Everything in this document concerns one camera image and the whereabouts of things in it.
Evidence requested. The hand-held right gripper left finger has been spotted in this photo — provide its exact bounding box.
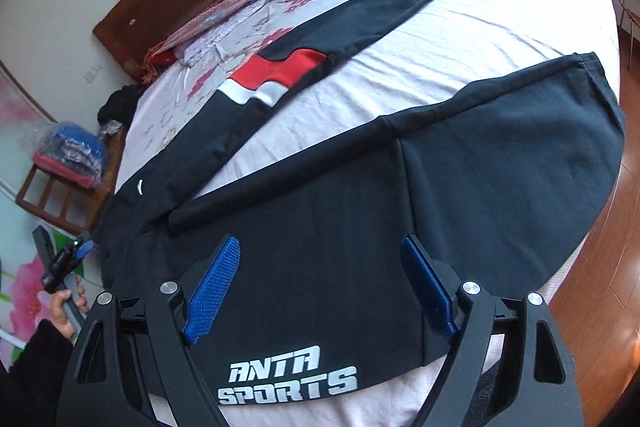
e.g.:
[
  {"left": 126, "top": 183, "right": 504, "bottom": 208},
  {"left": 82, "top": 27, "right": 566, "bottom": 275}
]
[{"left": 56, "top": 234, "right": 243, "bottom": 427}]

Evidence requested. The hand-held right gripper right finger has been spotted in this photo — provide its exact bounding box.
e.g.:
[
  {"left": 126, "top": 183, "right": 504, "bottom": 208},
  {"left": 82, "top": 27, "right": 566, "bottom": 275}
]
[{"left": 400, "top": 234, "right": 587, "bottom": 427}]

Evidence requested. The black Anta Sports sweatshirt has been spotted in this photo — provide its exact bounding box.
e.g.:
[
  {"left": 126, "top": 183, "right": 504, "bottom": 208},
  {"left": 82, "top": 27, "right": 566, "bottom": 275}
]
[{"left": 94, "top": 0, "right": 628, "bottom": 408}]

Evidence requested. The person's left forearm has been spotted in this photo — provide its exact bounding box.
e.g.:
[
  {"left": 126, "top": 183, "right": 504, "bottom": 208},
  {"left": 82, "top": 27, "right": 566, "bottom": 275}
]
[{"left": 0, "top": 319, "right": 77, "bottom": 427}]

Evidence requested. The person's left hand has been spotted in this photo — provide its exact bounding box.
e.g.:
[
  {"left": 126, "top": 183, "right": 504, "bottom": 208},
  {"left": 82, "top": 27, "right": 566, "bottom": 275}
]
[{"left": 49, "top": 274, "right": 91, "bottom": 339}]

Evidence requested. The wooden chair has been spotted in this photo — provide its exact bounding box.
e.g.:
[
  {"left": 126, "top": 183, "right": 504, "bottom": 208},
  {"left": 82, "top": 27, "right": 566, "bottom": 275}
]
[{"left": 15, "top": 127, "right": 126, "bottom": 239}]

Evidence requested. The plastic bag of clothes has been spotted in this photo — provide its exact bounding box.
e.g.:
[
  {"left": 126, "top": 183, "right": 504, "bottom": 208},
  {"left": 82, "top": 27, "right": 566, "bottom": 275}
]
[{"left": 30, "top": 121, "right": 109, "bottom": 190}]

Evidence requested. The black cloth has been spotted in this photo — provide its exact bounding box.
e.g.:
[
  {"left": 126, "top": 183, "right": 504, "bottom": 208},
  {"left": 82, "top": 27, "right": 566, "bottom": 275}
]
[{"left": 96, "top": 86, "right": 149, "bottom": 128}]

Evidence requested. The bed with pink sheet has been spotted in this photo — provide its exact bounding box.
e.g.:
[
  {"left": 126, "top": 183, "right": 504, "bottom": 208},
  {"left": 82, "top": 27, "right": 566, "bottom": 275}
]
[{"left": 94, "top": 0, "right": 630, "bottom": 427}]

